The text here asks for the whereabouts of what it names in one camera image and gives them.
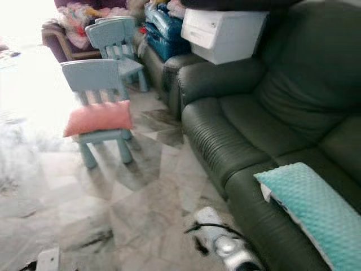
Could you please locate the pink dimpled pillow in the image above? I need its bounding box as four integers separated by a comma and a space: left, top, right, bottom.
63, 100, 134, 138

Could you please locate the dark green leather sofa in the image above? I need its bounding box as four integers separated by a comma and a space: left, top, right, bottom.
175, 0, 361, 271

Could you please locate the teal dimpled pillow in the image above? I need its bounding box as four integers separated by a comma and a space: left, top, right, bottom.
254, 162, 361, 271

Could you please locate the light blue child chair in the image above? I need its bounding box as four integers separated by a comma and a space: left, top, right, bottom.
61, 58, 135, 169
85, 16, 150, 93

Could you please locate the pink and white cloth pile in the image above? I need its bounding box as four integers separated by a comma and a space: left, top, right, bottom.
56, 2, 103, 50

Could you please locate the dark green leather armchair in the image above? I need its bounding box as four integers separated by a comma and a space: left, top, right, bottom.
140, 48, 206, 118

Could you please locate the blue bag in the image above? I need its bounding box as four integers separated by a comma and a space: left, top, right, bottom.
144, 3, 191, 63

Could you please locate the white plastic drawer box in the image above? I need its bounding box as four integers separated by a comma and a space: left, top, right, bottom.
180, 8, 269, 65

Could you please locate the purple armchair with wooden frame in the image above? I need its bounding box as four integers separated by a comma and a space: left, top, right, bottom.
41, 0, 127, 63

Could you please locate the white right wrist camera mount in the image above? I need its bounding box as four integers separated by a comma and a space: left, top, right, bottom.
194, 206, 225, 238

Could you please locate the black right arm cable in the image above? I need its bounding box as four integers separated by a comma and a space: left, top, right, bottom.
183, 222, 248, 247

